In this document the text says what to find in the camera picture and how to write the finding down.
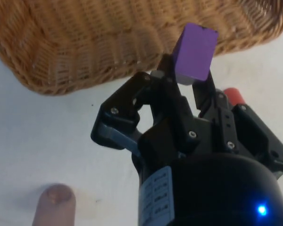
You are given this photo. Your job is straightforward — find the brown wicker basket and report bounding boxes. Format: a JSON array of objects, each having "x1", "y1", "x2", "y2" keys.
[{"x1": 0, "y1": 0, "x2": 283, "y2": 96}]

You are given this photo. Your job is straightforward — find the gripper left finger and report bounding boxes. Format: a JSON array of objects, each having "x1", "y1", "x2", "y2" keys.
[{"x1": 91, "y1": 54, "x2": 201, "y2": 156}]

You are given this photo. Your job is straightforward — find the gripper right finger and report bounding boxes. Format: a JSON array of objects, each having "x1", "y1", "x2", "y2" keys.
[{"x1": 192, "y1": 68, "x2": 283, "y2": 181}]

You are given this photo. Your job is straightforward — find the purple triangular block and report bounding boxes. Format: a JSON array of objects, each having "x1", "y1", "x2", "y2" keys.
[{"x1": 173, "y1": 22, "x2": 219, "y2": 86}]

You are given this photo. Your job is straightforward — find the red cylinder block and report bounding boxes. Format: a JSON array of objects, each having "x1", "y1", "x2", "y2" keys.
[{"x1": 223, "y1": 87, "x2": 247, "y2": 105}]

